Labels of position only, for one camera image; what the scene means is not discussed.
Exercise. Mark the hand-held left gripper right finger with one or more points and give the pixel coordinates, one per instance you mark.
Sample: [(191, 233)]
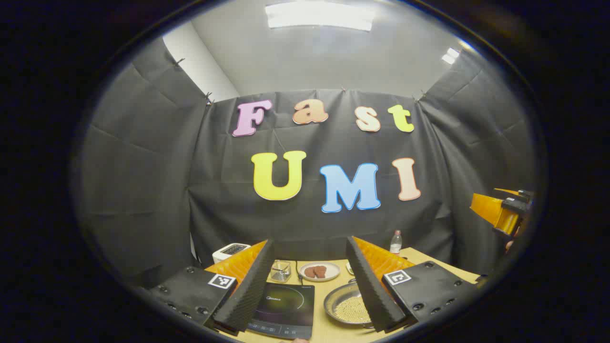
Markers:
[(371, 290)]

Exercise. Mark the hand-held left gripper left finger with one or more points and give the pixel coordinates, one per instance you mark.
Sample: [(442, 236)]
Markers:
[(248, 295)]

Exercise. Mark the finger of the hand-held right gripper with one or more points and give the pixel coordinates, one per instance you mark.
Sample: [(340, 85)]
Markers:
[(495, 209)]

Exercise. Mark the stainless steel pot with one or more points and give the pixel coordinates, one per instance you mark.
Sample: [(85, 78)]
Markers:
[(336, 300)]

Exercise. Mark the black induction cooktop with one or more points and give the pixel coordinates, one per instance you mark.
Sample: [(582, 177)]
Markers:
[(286, 305)]

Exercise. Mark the pile of soybeans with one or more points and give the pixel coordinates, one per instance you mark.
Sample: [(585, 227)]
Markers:
[(352, 309)]

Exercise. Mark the white round plate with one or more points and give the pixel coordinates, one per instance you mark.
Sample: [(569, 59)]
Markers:
[(333, 272)]

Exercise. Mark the white toaster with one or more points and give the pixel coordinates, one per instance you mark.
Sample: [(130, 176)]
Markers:
[(228, 251)]

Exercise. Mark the clear plastic water bottle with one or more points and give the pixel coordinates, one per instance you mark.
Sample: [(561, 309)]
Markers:
[(395, 244)]

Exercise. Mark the large brown meat patty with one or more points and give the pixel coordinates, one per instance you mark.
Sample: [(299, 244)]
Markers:
[(320, 271)]

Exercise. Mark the small brown meat patty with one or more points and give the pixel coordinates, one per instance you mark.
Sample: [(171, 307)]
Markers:
[(310, 272)]

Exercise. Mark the black backdrop cloth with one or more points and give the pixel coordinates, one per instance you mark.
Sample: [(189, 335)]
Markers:
[(228, 200)]

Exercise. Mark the small ceiling light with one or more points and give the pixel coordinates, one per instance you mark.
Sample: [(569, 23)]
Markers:
[(450, 55)]

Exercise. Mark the large ceiling light panel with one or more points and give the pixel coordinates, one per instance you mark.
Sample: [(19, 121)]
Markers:
[(319, 16)]

